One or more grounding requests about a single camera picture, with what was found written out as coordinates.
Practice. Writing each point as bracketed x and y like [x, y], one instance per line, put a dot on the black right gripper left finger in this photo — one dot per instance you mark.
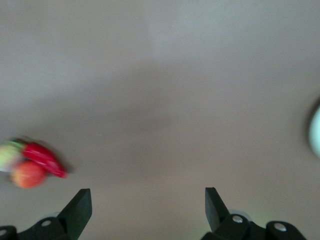
[77, 210]

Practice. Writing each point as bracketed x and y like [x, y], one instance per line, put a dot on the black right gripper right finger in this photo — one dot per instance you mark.
[215, 210]

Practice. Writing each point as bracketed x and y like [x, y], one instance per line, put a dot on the red apple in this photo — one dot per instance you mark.
[28, 175]

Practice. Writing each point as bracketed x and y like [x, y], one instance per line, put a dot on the red chili pepper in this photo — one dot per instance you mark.
[41, 156]

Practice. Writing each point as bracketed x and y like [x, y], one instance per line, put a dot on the yellow-pink peach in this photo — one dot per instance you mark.
[8, 156]

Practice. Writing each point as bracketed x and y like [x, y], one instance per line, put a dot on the pale green round plate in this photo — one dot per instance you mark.
[315, 132]

